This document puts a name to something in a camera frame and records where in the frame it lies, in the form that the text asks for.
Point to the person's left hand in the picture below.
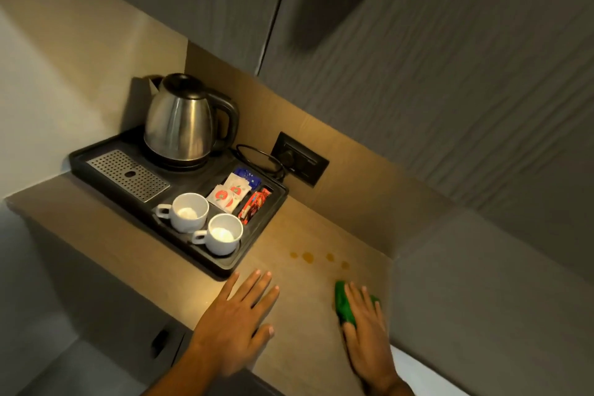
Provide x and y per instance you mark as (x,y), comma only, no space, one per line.
(227,330)

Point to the person's right hand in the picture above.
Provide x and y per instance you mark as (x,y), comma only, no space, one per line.
(369,344)

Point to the person's right thumb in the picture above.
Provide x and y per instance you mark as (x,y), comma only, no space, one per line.
(348,337)

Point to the person's left thumb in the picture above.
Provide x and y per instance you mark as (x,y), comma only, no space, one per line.
(261,339)

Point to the person's left middle finger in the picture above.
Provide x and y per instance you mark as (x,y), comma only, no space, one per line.
(258,291)

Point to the person's right middle finger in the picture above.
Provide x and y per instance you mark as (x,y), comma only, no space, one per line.
(367,305)

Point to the person's left little finger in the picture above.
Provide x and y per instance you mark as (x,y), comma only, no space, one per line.
(228,286)

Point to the green cleaning cloth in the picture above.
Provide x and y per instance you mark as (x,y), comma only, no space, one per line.
(342,303)

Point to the person's right forearm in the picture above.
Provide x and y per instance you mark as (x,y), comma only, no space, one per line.
(387,388)

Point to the person's left forearm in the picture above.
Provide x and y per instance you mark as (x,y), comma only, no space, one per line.
(185,375)

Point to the white ceramic cup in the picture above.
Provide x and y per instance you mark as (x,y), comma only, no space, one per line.
(188,212)
(222,235)

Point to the red stick sachet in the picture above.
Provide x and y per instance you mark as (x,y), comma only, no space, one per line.
(254,204)

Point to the white sachet with red print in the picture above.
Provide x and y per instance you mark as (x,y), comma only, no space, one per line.
(222,198)
(238,188)

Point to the blue sachet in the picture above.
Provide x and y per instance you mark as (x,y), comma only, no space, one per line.
(247,173)

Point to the black hospitality tray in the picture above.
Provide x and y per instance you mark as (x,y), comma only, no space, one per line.
(139,205)

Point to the perforated metal drip plate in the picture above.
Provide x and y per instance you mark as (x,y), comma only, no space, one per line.
(127,175)

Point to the steel electric kettle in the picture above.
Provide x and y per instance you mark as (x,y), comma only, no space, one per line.
(178,124)

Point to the black wall socket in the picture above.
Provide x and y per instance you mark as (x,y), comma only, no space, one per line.
(304,160)

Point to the grey wall cabinet door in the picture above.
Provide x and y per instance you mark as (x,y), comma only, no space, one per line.
(222,1)
(441,75)

